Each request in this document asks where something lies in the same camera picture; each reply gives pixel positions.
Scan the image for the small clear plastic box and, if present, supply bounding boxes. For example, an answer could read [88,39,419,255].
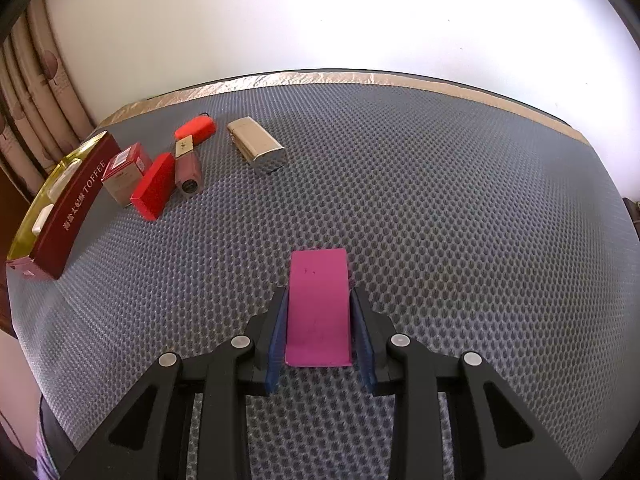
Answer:
[48,158,82,203]

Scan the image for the pink rectangular box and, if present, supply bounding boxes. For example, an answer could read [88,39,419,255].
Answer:
[285,248,352,368]

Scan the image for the beige patterned curtain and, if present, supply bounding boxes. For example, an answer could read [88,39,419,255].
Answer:
[1,0,94,196]

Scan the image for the red rounded pouch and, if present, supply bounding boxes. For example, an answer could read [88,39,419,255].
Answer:
[174,114,217,145]

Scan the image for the grey honeycomb mesh mat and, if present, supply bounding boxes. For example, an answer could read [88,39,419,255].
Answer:
[8,84,639,479]

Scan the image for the red and beige square box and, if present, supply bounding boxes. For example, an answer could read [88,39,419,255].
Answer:
[102,142,152,207]

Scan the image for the purple cloth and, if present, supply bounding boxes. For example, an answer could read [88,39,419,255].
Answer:
[36,429,60,480]

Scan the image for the gold metallic case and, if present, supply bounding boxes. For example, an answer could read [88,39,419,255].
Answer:
[227,117,288,174]

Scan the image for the lip gloss tube gold cap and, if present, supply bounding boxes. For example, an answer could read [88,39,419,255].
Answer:
[175,136,203,196]

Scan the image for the red rectangular box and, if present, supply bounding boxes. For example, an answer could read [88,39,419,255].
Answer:
[130,153,175,221]

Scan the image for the dark red toffee box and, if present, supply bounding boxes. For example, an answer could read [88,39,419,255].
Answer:
[6,130,120,280]

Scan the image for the white power adapter plug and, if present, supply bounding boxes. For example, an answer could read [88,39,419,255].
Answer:
[32,204,54,236]

